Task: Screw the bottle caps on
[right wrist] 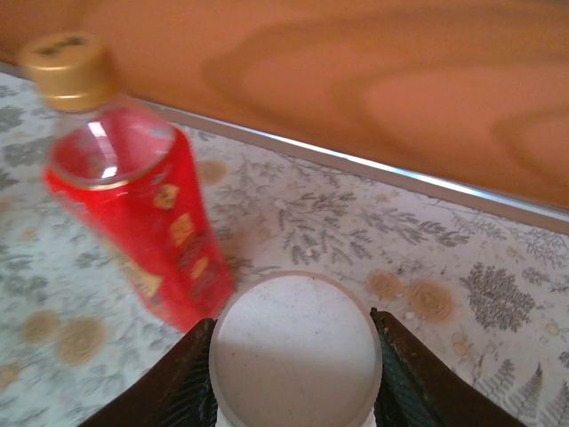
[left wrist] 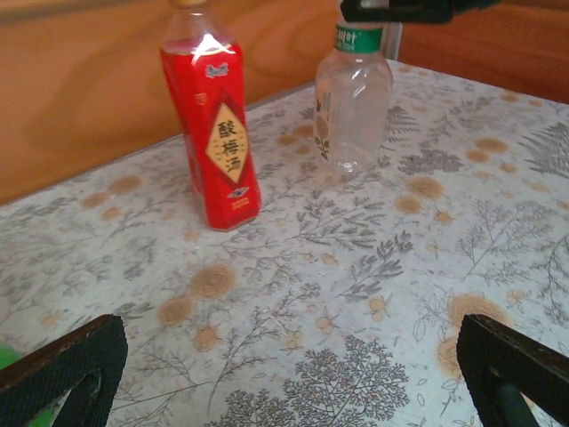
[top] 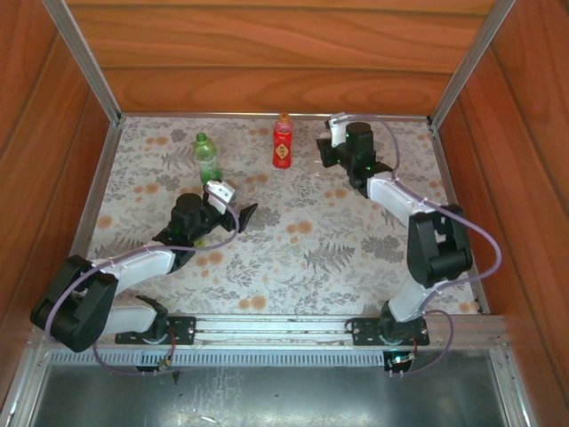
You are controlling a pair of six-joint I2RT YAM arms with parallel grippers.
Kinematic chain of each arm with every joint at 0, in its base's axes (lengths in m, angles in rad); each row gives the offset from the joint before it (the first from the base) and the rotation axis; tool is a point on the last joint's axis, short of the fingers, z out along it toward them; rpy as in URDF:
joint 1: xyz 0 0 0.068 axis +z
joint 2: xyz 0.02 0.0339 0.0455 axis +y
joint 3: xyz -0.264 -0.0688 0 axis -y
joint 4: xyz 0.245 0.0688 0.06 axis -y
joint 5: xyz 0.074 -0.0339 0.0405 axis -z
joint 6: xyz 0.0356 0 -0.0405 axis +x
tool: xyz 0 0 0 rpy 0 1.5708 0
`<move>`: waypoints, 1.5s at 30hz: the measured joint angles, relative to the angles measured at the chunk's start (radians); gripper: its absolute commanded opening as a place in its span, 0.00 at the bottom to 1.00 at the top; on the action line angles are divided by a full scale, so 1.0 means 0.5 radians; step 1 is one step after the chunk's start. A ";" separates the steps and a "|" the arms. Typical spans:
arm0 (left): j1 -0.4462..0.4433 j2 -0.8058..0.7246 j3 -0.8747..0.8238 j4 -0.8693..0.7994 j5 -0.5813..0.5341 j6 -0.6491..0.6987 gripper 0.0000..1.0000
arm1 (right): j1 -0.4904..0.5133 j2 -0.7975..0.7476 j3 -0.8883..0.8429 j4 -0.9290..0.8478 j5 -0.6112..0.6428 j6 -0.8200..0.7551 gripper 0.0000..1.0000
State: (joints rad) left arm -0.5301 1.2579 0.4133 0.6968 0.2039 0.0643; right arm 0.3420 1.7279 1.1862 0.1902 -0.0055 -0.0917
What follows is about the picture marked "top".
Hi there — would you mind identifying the red drink bottle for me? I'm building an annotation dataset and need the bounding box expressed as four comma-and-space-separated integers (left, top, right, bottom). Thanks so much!
271, 112, 294, 170

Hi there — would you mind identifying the green plastic bottle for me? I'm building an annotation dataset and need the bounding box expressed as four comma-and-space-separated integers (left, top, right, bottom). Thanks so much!
194, 132, 222, 186

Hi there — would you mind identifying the floral table mat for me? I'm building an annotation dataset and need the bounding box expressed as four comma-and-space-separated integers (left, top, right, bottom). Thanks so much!
70, 116, 484, 315

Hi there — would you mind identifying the small connector board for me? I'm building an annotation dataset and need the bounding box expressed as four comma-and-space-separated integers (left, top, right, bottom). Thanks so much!
382, 350, 418, 378
153, 354, 179, 374

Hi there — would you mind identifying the grey metal sheet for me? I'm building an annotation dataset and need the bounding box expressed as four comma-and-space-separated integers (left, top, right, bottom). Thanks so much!
30, 364, 512, 427

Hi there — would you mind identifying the aluminium table edge rail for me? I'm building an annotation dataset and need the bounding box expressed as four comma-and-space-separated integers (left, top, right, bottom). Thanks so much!
119, 111, 430, 122
429, 120, 490, 315

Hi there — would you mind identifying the aluminium mounting rail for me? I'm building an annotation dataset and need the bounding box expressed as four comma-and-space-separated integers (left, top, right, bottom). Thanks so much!
28, 312, 508, 350

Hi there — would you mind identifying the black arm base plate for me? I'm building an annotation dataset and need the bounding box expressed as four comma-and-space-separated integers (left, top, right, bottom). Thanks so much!
350, 316, 431, 347
114, 315, 196, 346

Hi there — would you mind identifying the white slotted cable duct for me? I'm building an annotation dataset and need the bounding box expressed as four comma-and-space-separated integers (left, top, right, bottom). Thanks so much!
48, 349, 493, 368

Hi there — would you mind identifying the aluminium frame post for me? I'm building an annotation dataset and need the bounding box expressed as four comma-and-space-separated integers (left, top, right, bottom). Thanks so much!
429, 0, 519, 130
42, 0, 124, 125

